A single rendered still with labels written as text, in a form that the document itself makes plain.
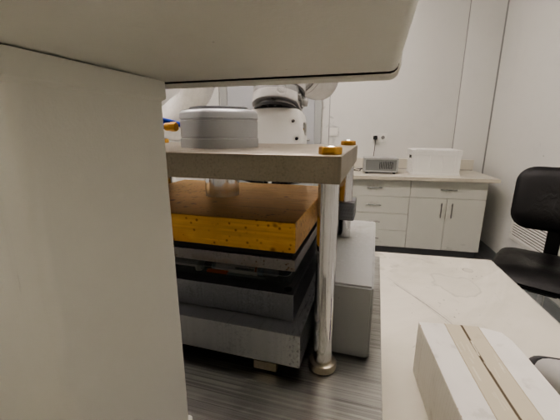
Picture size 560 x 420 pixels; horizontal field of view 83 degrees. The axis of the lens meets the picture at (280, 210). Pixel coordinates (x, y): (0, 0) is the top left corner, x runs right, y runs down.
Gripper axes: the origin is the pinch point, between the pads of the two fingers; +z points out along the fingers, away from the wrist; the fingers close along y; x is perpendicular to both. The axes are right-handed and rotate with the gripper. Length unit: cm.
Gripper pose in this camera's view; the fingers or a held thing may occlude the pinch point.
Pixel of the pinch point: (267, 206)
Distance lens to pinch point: 49.8
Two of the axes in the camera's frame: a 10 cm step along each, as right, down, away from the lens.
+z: -1.0, 9.9, -0.9
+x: -2.7, -1.1, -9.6
